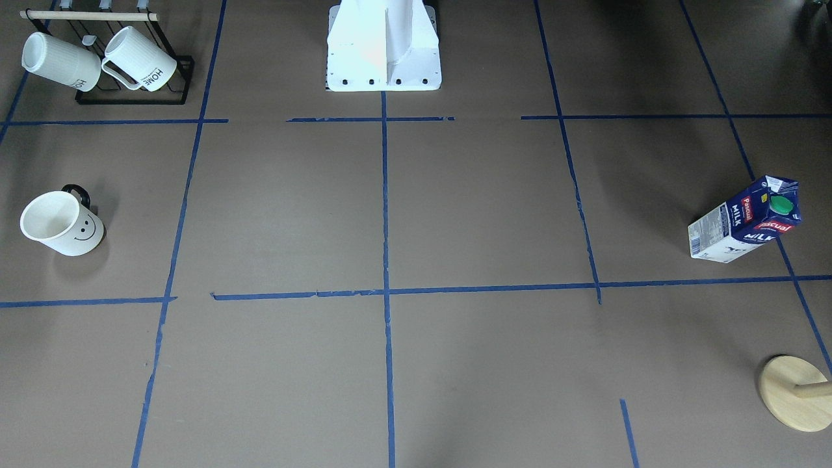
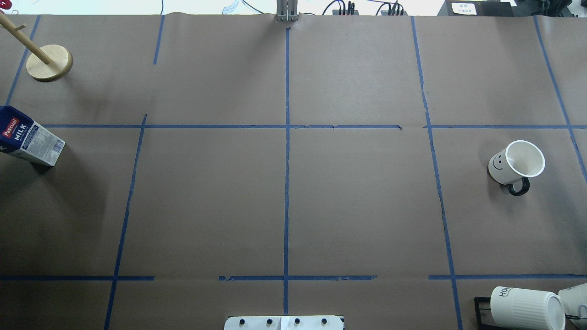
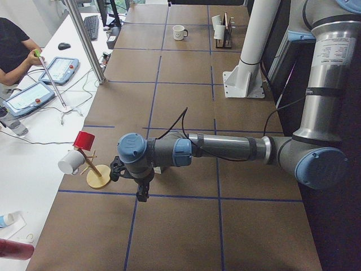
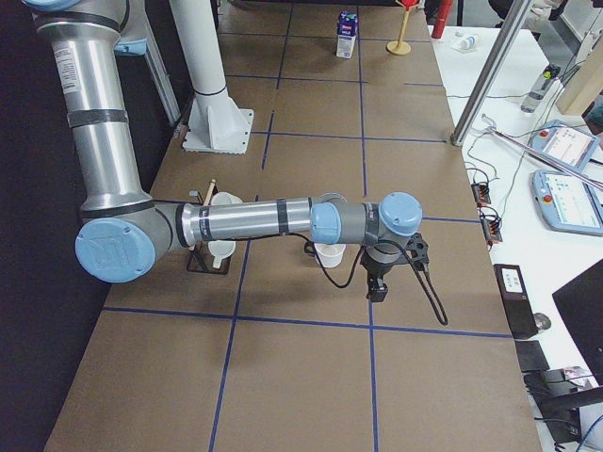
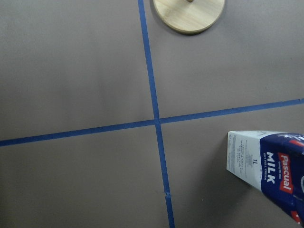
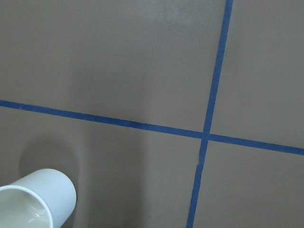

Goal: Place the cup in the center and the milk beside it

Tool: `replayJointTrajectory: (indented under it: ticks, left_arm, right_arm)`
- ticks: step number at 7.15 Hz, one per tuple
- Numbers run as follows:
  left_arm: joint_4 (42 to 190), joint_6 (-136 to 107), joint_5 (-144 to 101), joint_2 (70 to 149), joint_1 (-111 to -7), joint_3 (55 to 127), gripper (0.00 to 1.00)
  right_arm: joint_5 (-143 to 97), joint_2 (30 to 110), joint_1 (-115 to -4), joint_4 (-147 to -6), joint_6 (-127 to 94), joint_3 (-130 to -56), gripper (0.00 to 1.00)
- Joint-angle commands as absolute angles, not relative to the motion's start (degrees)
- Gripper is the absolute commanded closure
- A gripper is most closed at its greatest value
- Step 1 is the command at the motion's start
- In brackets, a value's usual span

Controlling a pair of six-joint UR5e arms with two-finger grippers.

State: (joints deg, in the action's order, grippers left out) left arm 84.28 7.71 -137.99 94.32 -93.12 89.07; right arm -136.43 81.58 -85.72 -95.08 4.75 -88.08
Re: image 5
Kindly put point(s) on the blue white milk carton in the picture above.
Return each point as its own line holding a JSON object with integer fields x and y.
{"x": 273, "y": 163}

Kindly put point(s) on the round wooden stand base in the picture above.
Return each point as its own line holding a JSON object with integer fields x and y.
{"x": 189, "y": 17}

